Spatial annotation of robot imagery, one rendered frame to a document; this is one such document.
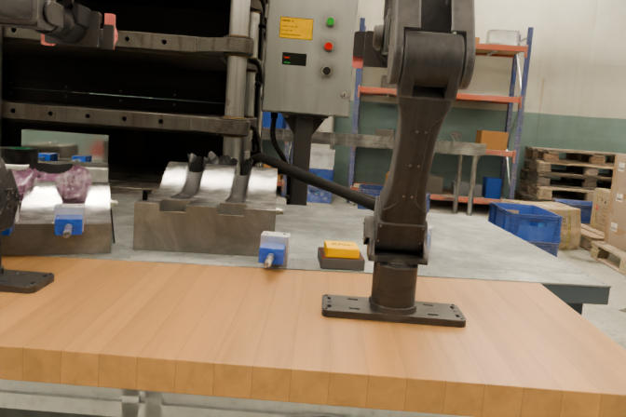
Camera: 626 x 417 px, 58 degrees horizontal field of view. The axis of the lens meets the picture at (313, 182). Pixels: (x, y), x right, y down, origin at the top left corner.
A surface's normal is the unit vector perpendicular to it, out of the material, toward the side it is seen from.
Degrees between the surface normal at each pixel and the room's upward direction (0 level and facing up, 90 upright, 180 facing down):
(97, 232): 90
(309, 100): 90
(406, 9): 64
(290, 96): 90
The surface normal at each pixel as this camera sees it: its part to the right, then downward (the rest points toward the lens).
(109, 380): -0.02, 0.12
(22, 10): 0.97, 0.15
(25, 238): 0.36, 0.14
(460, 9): 0.01, -0.33
